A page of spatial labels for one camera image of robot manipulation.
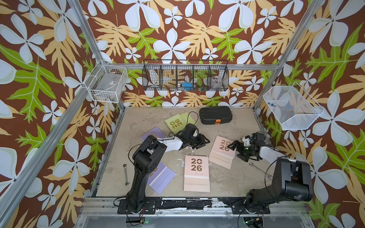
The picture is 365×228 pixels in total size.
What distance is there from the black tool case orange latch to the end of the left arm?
0.77ft

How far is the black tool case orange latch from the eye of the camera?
1074 millimetres

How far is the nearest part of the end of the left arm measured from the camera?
30.5 inches
